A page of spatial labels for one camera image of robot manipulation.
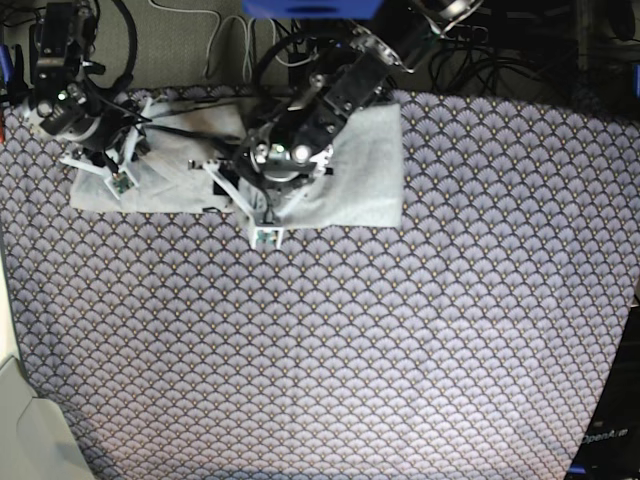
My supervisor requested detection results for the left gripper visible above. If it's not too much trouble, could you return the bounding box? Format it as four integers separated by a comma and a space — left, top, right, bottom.
213, 124, 334, 198

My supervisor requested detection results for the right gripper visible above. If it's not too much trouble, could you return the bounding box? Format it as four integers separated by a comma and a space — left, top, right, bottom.
22, 84, 150, 165

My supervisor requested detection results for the grey T-shirt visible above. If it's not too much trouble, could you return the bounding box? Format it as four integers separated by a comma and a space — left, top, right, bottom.
70, 104, 404, 229

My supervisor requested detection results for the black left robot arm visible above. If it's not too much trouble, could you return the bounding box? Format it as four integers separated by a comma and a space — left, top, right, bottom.
216, 1, 481, 194

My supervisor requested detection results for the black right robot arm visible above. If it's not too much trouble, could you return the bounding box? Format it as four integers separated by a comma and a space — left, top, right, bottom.
18, 1, 146, 174

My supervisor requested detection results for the black adapter box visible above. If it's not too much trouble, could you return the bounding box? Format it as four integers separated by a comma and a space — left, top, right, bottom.
288, 51, 320, 87

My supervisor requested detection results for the blue box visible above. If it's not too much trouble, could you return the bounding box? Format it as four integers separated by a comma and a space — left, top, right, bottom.
242, 0, 383, 19

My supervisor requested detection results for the black power strip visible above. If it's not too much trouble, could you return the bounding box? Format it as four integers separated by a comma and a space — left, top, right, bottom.
440, 24, 490, 45

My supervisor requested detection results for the fan-patterned table cloth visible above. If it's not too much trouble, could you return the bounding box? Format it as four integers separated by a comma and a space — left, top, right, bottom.
1, 91, 639, 479

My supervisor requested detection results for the grey plastic bin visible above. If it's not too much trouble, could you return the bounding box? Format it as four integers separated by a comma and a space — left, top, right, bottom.
1, 357, 94, 479

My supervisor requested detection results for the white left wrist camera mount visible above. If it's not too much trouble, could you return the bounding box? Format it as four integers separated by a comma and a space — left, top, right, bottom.
188, 159, 333, 248

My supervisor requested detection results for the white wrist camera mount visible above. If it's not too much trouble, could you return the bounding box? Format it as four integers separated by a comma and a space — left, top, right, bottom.
188, 159, 333, 248
60, 97, 162, 200

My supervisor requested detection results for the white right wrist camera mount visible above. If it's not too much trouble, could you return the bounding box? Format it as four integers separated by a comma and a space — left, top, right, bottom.
60, 97, 162, 200

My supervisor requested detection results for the white cable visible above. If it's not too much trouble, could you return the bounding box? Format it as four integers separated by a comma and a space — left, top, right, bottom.
149, 0, 301, 81

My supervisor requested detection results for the black OpenArm base plate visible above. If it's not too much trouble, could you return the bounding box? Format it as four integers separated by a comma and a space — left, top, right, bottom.
565, 306, 639, 479

